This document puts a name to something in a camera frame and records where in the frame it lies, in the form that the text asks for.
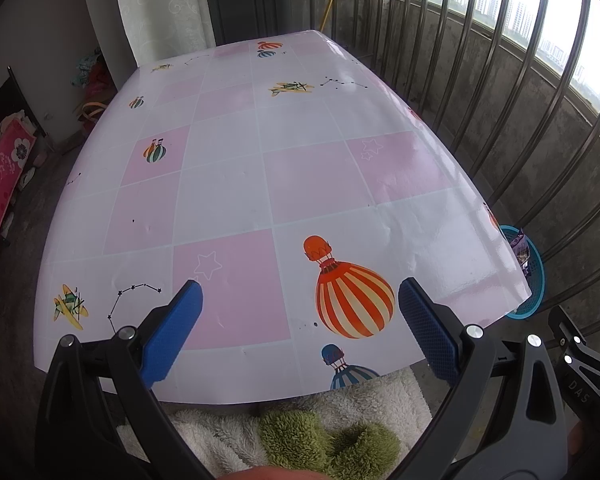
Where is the dark grey cabinet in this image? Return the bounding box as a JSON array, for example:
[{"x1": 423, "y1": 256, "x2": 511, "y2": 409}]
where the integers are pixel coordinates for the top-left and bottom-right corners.
[{"x1": 200, "y1": 0, "x2": 291, "y2": 46}]

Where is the pink floral bag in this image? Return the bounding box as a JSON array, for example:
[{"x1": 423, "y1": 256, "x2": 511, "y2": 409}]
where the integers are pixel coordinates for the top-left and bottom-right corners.
[{"x1": 0, "y1": 120, "x2": 38, "y2": 286}]

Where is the white green fluffy robe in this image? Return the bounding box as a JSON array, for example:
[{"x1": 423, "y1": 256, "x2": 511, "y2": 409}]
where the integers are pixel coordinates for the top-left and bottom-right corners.
[{"x1": 115, "y1": 367, "x2": 433, "y2": 480}]

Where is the person's right hand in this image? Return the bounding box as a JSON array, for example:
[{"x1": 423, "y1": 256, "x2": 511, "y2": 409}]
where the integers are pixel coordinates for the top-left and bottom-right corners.
[{"x1": 566, "y1": 420, "x2": 591, "y2": 480}]

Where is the dark wooden bed frame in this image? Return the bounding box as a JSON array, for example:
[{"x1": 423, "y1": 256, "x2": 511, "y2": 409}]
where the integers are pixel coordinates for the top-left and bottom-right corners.
[{"x1": 0, "y1": 65, "x2": 48, "y2": 141}]

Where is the person's left hand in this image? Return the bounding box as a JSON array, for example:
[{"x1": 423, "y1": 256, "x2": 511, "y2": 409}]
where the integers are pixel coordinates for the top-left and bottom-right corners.
[{"x1": 230, "y1": 464, "x2": 331, "y2": 480}]

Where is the heap of colourful clothes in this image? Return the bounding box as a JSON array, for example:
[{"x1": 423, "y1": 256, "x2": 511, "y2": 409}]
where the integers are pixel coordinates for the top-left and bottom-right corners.
[{"x1": 70, "y1": 49, "x2": 118, "y2": 106}]

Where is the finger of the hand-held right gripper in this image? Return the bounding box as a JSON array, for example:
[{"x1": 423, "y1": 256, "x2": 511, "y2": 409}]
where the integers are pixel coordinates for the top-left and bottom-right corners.
[{"x1": 547, "y1": 305, "x2": 588, "y2": 366}]

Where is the blue plastic mesh basket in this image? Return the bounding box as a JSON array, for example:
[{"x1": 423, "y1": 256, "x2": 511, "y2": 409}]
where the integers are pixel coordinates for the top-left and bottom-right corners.
[{"x1": 497, "y1": 224, "x2": 548, "y2": 321}]

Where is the metal balcony railing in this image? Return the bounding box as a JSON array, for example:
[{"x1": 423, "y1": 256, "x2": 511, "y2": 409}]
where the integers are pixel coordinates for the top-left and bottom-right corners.
[{"x1": 352, "y1": 0, "x2": 600, "y2": 341}]

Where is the white patterned curtain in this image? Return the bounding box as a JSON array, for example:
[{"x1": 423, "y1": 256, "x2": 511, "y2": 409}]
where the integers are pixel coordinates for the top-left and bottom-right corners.
[{"x1": 109, "y1": 0, "x2": 216, "y2": 68}]

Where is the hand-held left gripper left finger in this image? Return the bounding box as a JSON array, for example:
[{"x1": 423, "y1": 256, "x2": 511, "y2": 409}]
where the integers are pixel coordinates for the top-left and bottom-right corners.
[{"x1": 34, "y1": 280, "x2": 216, "y2": 480}]

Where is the purple snack packet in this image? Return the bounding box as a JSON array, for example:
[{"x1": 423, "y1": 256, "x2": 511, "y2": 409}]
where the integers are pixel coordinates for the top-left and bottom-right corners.
[{"x1": 510, "y1": 229, "x2": 532, "y2": 276}]

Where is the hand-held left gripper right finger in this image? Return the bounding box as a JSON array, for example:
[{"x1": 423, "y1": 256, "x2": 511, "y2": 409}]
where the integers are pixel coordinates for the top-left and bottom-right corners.
[{"x1": 387, "y1": 277, "x2": 568, "y2": 480}]

